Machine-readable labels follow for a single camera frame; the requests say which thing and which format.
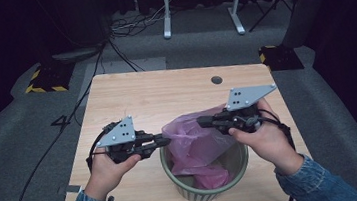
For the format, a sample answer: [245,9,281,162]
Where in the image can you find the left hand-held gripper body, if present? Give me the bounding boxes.
[93,113,149,167]

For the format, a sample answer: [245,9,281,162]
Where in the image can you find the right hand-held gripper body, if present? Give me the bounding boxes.
[218,82,282,136]

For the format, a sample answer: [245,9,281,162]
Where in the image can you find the pink plastic garbage bag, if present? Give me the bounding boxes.
[158,102,244,195]

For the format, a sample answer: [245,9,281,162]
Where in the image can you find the green ribbed trash bin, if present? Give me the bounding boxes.
[158,133,254,201]

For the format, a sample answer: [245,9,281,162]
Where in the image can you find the person's left hand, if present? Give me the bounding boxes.
[79,142,146,201]

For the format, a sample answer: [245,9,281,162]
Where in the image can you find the person's right hand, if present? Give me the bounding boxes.
[225,94,307,182]

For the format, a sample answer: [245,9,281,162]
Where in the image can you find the round table grommet hole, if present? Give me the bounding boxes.
[210,75,224,86]

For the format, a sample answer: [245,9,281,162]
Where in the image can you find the black yellow striped stand base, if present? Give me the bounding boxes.
[22,60,79,96]
[257,41,306,75]

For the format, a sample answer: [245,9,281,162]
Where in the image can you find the grey tape piece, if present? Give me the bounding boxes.
[57,183,85,197]

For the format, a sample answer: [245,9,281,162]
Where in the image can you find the black tripod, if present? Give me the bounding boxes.
[244,0,298,34]

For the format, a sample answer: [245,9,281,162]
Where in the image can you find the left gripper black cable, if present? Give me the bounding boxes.
[81,120,123,173]

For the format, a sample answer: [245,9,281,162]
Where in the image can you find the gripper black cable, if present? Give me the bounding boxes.
[81,120,123,173]
[257,104,303,201]

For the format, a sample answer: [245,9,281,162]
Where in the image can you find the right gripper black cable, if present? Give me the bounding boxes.
[257,104,303,201]

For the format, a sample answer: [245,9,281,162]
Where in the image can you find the long black floor cable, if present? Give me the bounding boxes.
[0,42,125,201]

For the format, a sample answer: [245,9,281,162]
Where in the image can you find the bundle of floor cables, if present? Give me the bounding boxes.
[107,3,174,40]

